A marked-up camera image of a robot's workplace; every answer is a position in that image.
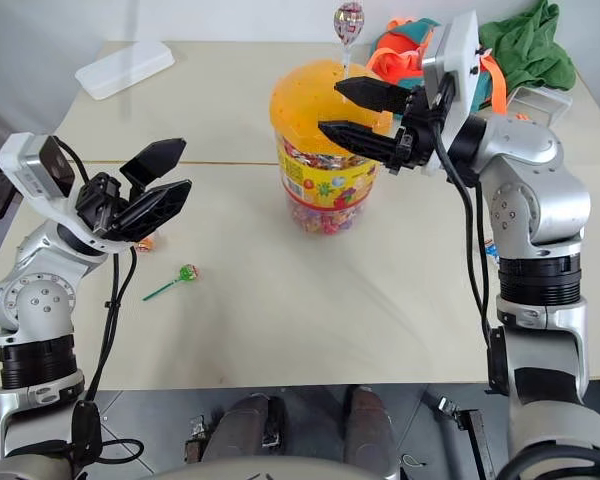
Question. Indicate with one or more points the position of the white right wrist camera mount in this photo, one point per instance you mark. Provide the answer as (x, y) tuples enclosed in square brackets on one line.
[(457, 55)]

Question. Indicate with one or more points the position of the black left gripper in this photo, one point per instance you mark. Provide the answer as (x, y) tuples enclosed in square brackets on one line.
[(97, 200)]

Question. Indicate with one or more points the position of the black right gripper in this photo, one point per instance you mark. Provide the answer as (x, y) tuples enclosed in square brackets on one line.
[(420, 135)]

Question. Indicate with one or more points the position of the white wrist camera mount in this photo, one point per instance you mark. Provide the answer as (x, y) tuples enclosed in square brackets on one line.
[(22, 165), (457, 55)]

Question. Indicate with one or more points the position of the clear candy jar yellow lid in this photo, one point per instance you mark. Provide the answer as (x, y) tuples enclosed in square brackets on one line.
[(310, 150)]

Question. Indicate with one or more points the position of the green cloth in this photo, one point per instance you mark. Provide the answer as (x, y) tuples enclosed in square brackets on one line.
[(525, 47)]

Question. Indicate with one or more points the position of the white plastic box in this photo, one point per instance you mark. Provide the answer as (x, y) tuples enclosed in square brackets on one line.
[(125, 67)]

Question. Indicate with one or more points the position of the green lollipop green stick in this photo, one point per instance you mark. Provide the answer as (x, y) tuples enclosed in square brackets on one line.
[(189, 272)]

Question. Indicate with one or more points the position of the black metal stand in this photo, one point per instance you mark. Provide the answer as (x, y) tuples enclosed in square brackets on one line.
[(475, 440)]

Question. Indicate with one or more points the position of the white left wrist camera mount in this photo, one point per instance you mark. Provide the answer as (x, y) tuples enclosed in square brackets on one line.
[(22, 165)]

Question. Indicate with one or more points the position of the blue white wrapped lollipop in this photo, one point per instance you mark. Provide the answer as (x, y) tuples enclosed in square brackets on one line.
[(492, 250)]

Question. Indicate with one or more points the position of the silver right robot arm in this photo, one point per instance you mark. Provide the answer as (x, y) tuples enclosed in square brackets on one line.
[(540, 200)]

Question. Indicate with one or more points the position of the orange and teal cloth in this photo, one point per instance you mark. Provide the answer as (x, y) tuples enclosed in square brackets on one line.
[(395, 60)]

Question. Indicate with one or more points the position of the orange wrapped lollipop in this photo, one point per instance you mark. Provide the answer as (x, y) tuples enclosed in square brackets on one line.
[(146, 245)]

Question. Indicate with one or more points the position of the pink silver wrapped lollipop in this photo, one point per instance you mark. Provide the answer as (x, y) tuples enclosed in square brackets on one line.
[(348, 20)]

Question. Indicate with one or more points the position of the clear plastic container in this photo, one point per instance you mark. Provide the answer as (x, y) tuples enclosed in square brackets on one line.
[(545, 102)]

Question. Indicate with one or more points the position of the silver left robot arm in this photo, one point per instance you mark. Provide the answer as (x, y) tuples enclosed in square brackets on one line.
[(35, 300)]

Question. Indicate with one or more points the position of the dark rounded shape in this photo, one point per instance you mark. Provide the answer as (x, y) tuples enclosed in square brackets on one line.
[(367, 430), (240, 430)]

